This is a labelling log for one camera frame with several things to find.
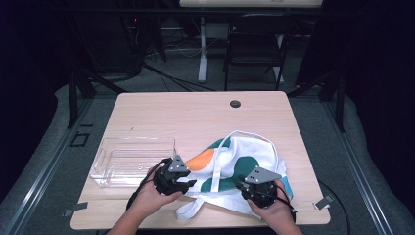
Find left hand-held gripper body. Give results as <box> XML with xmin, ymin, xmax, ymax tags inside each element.
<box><xmin>153</xmin><ymin>155</ymin><xmax>194</xmax><ymax>197</ymax></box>

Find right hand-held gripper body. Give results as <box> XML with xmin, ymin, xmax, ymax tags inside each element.
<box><xmin>244</xmin><ymin>165</ymin><xmax>282</xmax><ymax>209</ymax></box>

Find white tote bag colourful print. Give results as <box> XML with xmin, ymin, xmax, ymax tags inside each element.
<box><xmin>175</xmin><ymin>130</ymin><xmax>294</xmax><ymax>220</ymax></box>

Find person's right hand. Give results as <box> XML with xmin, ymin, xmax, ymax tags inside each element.
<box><xmin>247</xmin><ymin>179</ymin><xmax>297</xmax><ymax>227</ymax></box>

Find person's left hand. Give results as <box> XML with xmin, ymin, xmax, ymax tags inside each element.
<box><xmin>130</xmin><ymin>164</ymin><xmax>184</xmax><ymax>219</ymax></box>

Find clear plastic tray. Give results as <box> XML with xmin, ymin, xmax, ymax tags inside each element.
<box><xmin>89</xmin><ymin>136</ymin><xmax>178</xmax><ymax>189</ymax></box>

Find grey tape strip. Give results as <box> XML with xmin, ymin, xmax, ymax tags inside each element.
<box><xmin>312</xmin><ymin>193</ymin><xmax>336</xmax><ymax>211</ymax></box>
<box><xmin>62</xmin><ymin>201</ymin><xmax>89</xmax><ymax>217</ymax></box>

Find black metal stand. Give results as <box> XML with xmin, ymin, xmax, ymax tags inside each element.
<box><xmin>287</xmin><ymin>70</ymin><xmax>346</xmax><ymax>133</ymax></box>
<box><xmin>67</xmin><ymin>63</ymin><xmax>129</xmax><ymax>130</ymax></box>

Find black folding chair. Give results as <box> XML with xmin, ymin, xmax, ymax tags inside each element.
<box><xmin>223</xmin><ymin>13</ymin><xmax>298</xmax><ymax>92</ymax></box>

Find dark cabinet with red light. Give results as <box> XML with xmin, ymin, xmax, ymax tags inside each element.
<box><xmin>121</xmin><ymin>13</ymin><xmax>167</xmax><ymax>76</ymax></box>

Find white desk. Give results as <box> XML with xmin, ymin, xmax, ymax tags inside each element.
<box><xmin>178</xmin><ymin>0</ymin><xmax>324</xmax><ymax>84</ymax></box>

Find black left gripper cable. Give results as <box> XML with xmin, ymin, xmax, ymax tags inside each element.
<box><xmin>125</xmin><ymin>158</ymin><xmax>173</xmax><ymax>212</ymax></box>

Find aluminium floor rail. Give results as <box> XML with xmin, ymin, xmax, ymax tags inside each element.
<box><xmin>0</xmin><ymin>97</ymin><xmax>96</xmax><ymax>235</ymax></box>
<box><xmin>321</xmin><ymin>100</ymin><xmax>394</xmax><ymax>235</ymax></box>

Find black floor cables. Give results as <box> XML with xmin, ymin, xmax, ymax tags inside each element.
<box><xmin>141</xmin><ymin>62</ymin><xmax>217</xmax><ymax>93</ymax></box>

